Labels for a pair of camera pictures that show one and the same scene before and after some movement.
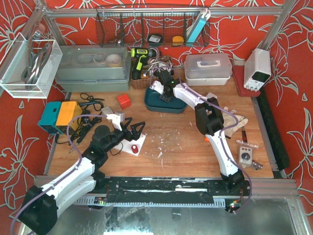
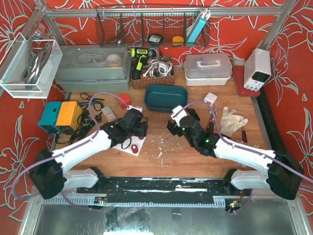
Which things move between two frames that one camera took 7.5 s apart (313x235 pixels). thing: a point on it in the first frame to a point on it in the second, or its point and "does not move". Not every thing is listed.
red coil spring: (134, 148) does not move
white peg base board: (133, 147) does not move
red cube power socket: (124, 101) does not move
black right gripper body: (163, 75) to (174, 129)
